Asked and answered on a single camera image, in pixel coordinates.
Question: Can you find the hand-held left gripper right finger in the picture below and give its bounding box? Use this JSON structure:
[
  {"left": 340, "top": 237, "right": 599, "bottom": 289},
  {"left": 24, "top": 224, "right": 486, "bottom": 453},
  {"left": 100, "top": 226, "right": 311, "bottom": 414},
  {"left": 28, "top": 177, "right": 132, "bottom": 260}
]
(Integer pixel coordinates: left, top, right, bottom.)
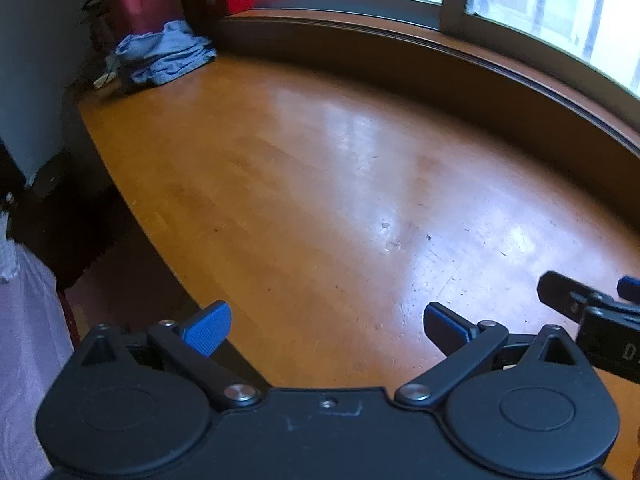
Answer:
[{"left": 422, "top": 302, "right": 583, "bottom": 407}]

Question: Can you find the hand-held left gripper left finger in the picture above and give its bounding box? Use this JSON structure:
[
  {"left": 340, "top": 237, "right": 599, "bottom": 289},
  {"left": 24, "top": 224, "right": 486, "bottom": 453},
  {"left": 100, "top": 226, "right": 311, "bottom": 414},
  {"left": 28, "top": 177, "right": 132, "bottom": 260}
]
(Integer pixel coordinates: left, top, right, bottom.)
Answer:
[{"left": 75, "top": 300, "right": 263, "bottom": 408}]

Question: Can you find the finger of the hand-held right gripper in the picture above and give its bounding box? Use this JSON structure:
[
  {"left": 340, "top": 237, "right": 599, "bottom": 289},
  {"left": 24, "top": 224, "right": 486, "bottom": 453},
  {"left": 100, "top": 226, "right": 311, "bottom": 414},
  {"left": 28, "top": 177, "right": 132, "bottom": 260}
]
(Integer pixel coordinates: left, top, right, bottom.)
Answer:
[
  {"left": 616, "top": 275, "right": 640, "bottom": 307},
  {"left": 537, "top": 270, "right": 621, "bottom": 323}
]

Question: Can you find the pile of light blue clothes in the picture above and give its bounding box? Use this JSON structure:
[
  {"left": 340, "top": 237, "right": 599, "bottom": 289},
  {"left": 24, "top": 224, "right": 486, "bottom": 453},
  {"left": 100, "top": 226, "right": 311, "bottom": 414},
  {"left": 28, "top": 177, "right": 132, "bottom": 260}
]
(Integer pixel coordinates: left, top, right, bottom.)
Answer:
[{"left": 102, "top": 20, "right": 218, "bottom": 88}]

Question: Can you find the purple bed sheet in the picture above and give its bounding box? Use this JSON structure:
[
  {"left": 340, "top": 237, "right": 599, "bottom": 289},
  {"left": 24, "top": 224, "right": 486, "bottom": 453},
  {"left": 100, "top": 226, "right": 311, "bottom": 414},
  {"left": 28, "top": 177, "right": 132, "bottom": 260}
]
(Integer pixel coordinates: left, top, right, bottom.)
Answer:
[{"left": 0, "top": 240, "right": 76, "bottom": 480}]

